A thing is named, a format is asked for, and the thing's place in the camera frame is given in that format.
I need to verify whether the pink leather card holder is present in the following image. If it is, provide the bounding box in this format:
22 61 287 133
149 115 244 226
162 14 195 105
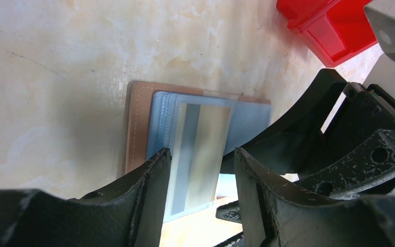
122 81 272 174

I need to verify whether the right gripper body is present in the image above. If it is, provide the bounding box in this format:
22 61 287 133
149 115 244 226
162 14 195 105
320 81 395 199

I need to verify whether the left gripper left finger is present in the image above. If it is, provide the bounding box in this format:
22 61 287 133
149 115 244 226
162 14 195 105
0 148 171 246

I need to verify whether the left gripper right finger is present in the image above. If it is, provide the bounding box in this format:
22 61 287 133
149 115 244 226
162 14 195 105
234 148 395 246

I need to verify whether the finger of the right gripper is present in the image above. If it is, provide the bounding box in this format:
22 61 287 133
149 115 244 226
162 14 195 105
219 68 348 174
216 129 395 224

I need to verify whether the red plastic bin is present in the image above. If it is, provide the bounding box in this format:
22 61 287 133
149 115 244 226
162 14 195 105
276 0 377 68

